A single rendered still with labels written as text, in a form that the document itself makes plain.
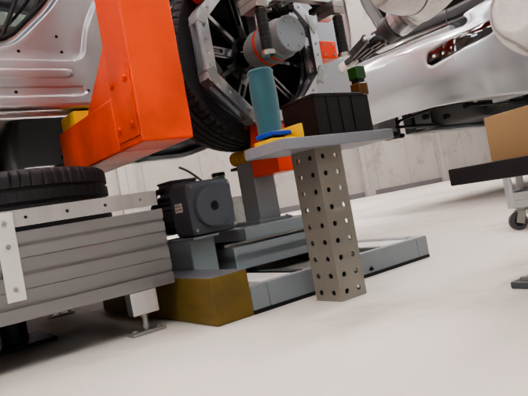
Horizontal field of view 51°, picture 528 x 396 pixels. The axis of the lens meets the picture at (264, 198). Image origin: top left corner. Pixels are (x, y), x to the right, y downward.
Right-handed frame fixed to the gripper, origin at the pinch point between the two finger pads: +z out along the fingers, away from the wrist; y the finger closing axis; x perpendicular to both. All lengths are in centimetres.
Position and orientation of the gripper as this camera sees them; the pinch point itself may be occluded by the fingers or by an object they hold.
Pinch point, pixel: (347, 64)
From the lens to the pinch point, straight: 184.2
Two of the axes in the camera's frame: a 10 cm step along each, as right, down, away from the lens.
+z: -5.8, 3.9, 7.1
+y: -7.3, 1.3, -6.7
